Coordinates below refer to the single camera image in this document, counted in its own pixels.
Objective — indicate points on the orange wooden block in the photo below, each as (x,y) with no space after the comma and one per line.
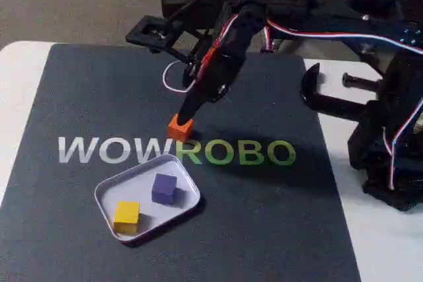
(180,132)

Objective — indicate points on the purple wooden block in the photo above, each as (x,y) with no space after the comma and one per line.
(163,190)

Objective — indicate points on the white metal tray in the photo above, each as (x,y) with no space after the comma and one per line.
(132,189)

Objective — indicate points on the black mat with WOWROBO print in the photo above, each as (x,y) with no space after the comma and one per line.
(99,97)

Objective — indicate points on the black table clamp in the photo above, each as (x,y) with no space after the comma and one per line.
(330,98)

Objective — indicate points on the yellow wooden block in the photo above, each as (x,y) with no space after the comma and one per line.
(126,216)

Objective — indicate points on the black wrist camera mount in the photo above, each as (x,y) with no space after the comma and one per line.
(148,32)

